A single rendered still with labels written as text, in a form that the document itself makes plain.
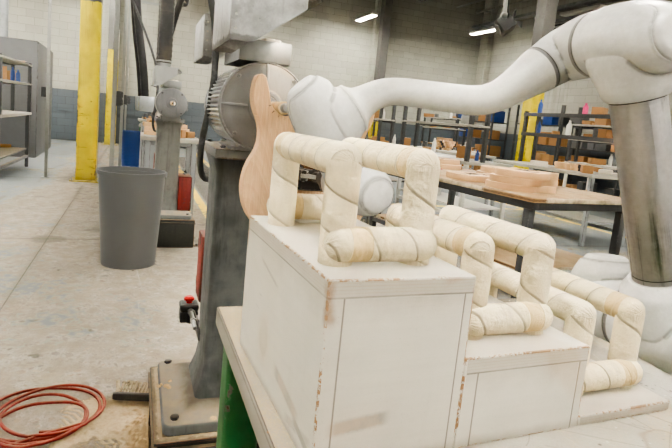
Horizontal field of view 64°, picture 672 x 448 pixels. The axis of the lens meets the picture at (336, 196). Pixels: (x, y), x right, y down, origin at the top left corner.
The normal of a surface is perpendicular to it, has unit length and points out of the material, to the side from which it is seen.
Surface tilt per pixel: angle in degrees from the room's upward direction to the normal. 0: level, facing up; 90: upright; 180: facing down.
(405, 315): 90
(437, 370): 90
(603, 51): 113
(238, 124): 95
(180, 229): 90
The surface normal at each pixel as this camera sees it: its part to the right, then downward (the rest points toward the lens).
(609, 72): -0.87, 0.40
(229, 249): 0.34, 0.16
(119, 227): 0.01, 0.20
